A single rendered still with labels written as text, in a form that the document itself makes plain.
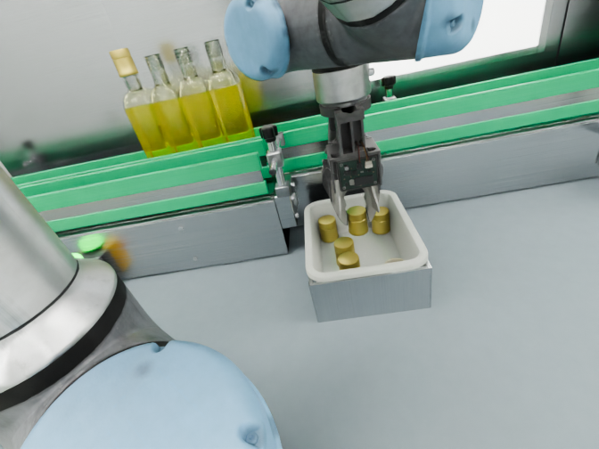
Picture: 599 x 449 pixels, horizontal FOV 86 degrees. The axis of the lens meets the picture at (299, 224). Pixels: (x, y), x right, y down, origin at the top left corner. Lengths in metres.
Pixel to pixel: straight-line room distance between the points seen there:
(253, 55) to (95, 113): 0.69
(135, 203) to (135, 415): 0.53
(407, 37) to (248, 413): 0.26
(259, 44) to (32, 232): 0.23
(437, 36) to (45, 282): 0.30
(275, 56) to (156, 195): 0.41
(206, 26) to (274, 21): 0.49
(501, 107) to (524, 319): 0.40
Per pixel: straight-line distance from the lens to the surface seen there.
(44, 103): 1.04
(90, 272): 0.27
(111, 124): 0.97
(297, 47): 0.33
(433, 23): 0.27
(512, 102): 0.75
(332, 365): 0.47
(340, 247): 0.54
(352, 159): 0.45
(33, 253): 0.24
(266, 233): 0.62
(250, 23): 0.34
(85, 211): 0.74
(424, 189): 0.73
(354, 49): 0.30
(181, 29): 0.83
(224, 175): 0.60
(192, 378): 0.19
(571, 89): 0.81
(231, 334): 0.54
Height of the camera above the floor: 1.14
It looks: 32 degrees down
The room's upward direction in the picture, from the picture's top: 13 degrees counter-clockwise
